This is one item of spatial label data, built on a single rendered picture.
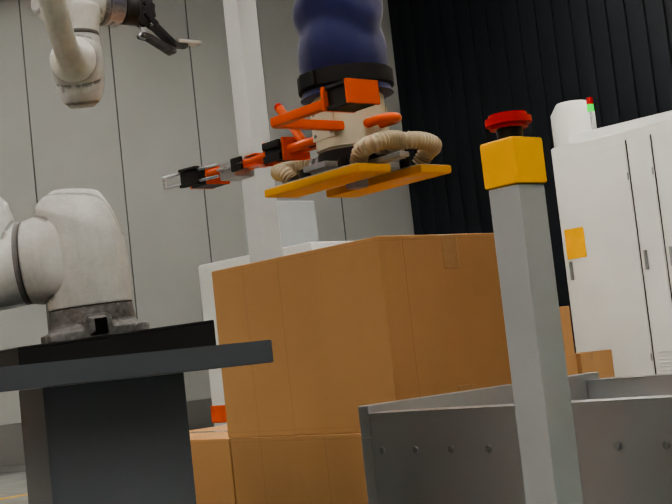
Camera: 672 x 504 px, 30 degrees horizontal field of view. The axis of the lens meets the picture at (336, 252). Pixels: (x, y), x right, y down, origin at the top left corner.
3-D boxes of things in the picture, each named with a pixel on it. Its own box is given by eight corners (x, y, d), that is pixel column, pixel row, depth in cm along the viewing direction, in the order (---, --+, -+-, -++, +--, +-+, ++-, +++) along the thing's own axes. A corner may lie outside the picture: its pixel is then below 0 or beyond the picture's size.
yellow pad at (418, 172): (452, 172, 289) (450, 151, 289) (421, 172, 282) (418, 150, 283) (356, 197, 314) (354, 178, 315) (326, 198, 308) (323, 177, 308)
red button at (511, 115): (543, 136, 187) (540, 110, 188) (512, 135, 183) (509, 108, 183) (508, 145, 193) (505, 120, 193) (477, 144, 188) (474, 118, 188)
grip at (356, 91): (380, 104, 253) (378, 79, 254) (348, 102, 248) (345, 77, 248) (353, 113, 259) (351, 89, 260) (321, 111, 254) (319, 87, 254)
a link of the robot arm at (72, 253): (127, 299, 222) (110, 177, 223) (25, 314, 222) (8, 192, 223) (140, 300, 239) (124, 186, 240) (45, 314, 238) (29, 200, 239)
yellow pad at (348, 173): (392, 172, 276) (389, 149, 277) (358, 171, 270) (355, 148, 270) (297, 198, 302) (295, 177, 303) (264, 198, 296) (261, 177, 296)
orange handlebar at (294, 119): (441, 114, 275) (439, 97, 275) (336, 108, 255) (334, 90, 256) (205, 187, 345) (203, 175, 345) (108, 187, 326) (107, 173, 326)
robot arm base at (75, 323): (49, 342, 215) (45, 310, 215) (40, 345, 236) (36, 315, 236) (155, 327, 220) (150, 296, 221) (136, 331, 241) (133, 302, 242)
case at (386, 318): (529, 409, 279) (508, 232, 283) (399, 431, 253) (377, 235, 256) (353, 418, 324) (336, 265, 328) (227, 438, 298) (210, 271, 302)
